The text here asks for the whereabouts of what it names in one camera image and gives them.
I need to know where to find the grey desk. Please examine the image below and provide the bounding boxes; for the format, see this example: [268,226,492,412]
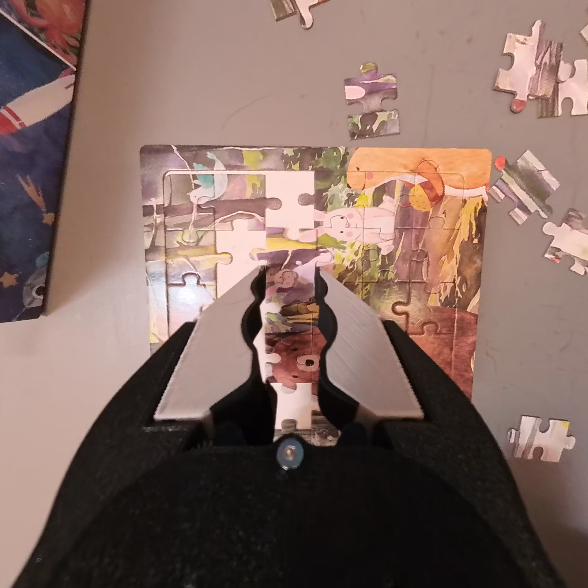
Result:
[0,0,588,566]

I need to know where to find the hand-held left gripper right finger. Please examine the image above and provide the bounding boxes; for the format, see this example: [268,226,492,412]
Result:
[315,267,425,422]

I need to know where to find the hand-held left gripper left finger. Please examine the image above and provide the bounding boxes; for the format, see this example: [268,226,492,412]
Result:
[153,266,268,423]

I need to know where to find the purple green puzzle piece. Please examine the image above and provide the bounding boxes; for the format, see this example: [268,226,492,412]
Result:
[345,63,400,141]

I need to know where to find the large white grey puzzle piece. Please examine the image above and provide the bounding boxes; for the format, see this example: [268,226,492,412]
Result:
[507,415,576,463]

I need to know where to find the purple pink puzzle piece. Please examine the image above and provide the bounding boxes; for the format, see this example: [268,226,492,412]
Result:
[261,266,322,328]

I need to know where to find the forest animal jigsaw puzzle board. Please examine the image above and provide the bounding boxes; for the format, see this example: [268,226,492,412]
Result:
[139,145,493,442]

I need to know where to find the grey striped puzzle piece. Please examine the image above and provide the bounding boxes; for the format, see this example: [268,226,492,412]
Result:
[537,59,588,119]

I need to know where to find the dark blue illustrated puzzle box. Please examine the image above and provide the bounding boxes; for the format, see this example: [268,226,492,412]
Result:
[0,0,90,323]

